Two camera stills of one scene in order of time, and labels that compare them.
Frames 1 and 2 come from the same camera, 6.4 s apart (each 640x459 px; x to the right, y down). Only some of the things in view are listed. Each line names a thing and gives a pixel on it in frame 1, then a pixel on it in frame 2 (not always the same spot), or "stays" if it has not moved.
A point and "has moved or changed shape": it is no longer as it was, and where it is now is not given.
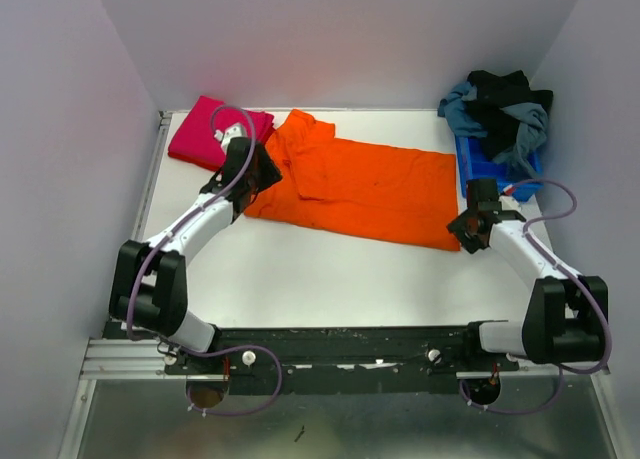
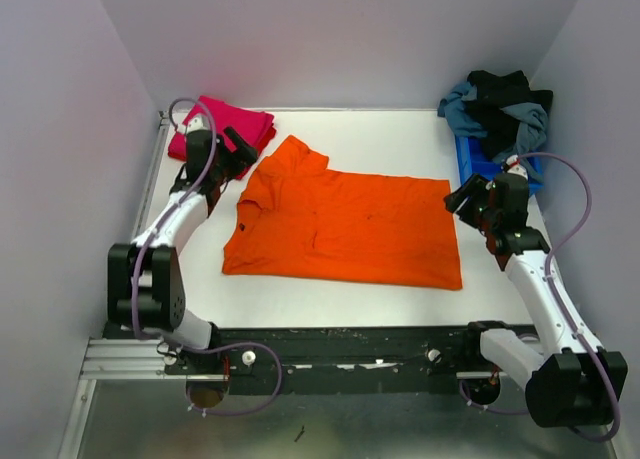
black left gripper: [271, 172] → [245, 151]
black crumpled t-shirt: [496, 111] stays
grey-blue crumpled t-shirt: [531, 118] stays
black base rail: [338, 361] stays
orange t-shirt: [379, 191] has moved or changed shape
